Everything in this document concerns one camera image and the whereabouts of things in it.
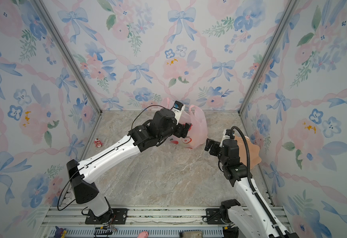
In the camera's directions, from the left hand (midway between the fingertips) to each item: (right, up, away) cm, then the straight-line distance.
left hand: (185, 119), depth 70 cm
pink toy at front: (-19, -53, -1) cm, 57 cm away
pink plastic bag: (+8, -8, +15) cm, 19 cm away
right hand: (+16, -11, +9) cm, 22 cm away
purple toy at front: (-57, -50, -4) cm, 76 cm away
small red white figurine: (-56, -14, +28) cm, 64 cm away
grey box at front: (+3, -51, -4) cm, 52 cm away
